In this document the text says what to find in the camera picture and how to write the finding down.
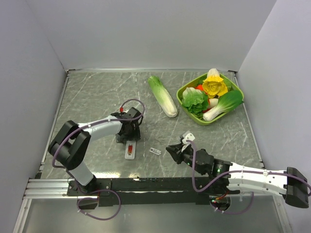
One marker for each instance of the yellow cabbage toy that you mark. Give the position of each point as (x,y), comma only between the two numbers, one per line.
(214,85)

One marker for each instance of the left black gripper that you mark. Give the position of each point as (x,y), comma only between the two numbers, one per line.
(135,135)

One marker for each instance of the black base bar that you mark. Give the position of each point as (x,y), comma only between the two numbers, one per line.
(130,191)

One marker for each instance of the bok choy toy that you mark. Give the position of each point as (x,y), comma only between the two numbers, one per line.
(226,103)

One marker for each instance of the napa cabbage toy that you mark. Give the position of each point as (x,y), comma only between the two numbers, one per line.
(162,96)

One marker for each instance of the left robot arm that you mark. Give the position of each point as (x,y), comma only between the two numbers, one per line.
(70,144)

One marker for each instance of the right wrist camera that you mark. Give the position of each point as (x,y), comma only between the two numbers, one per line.
(185,138)

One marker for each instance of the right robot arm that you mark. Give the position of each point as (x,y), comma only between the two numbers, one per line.
(227,176)

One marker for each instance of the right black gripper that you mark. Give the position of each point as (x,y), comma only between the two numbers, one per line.
(177,153)

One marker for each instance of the orange carrot toy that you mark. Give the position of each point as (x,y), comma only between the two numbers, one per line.
(200,87)

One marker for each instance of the red battery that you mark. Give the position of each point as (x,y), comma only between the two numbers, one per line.
(130,149)

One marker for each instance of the green lettuce toy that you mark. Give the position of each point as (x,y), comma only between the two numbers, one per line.
(195,101)

